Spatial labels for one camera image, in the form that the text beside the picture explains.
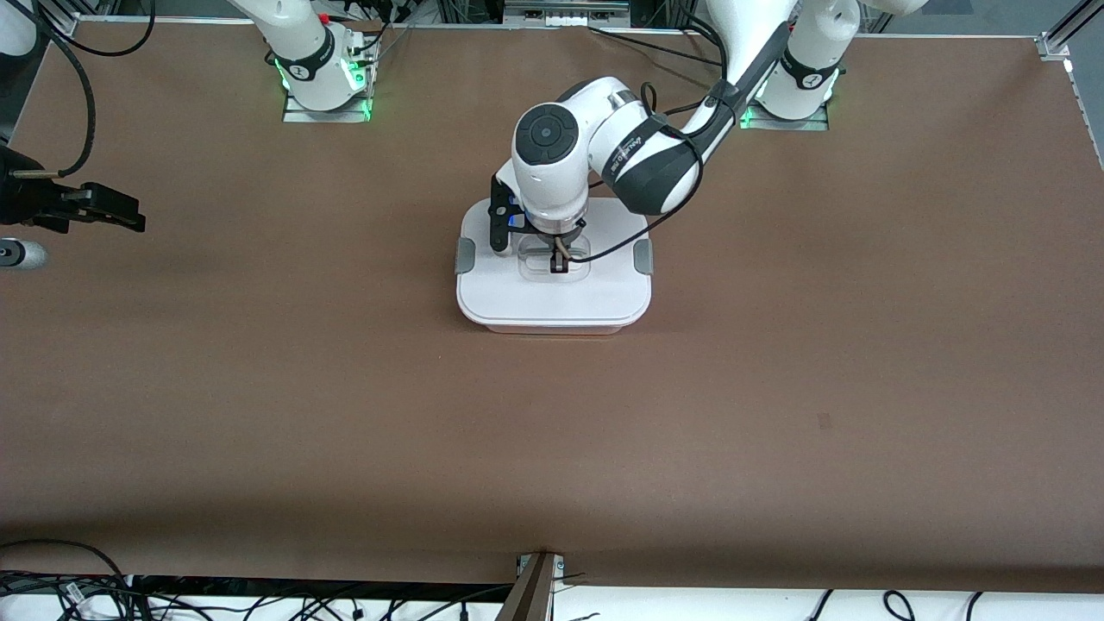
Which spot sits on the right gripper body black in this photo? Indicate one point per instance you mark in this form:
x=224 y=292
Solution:
x=26 y=200

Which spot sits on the white box lid grey clips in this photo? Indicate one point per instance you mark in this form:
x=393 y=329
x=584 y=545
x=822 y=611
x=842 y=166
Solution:
x=552 y=297

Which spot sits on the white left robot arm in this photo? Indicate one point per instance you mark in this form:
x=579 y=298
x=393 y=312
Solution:
x=552 y=185

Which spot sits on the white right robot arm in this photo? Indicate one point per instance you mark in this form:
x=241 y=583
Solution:
x=302 y=52

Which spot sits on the pink plastic box base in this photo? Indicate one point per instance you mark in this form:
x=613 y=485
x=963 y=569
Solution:
x=552 y=329

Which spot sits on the aluminium frame corner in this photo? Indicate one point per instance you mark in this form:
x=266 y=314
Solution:
x=65 y=28

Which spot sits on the metal frame bracket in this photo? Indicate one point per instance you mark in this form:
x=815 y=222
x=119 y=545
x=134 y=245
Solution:
x=561 y=10

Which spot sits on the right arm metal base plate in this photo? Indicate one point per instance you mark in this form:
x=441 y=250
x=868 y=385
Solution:
x=302 y=115

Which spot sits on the metal post bracket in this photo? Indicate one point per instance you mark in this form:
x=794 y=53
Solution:
x=559 y=566

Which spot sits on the brown support post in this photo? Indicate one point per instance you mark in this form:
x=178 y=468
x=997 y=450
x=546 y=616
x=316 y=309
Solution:
x=530 y=595

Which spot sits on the aluminium frame rail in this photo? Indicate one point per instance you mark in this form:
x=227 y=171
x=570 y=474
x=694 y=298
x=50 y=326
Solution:
x=1054 y=45

